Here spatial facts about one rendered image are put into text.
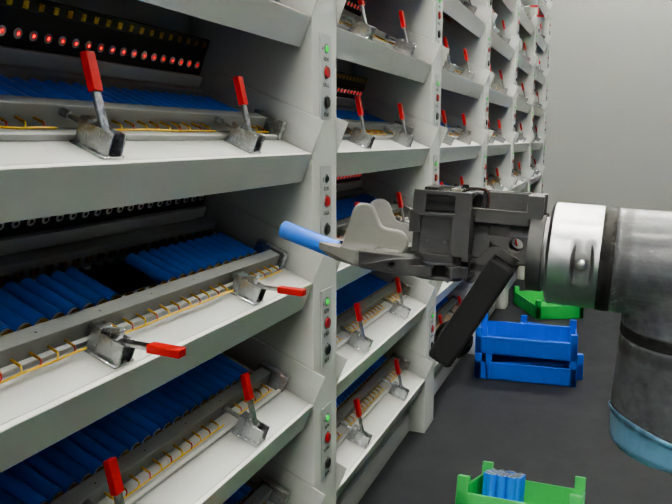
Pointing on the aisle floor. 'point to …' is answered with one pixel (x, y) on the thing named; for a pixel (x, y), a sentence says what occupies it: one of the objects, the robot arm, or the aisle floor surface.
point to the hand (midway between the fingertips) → (336, 252)
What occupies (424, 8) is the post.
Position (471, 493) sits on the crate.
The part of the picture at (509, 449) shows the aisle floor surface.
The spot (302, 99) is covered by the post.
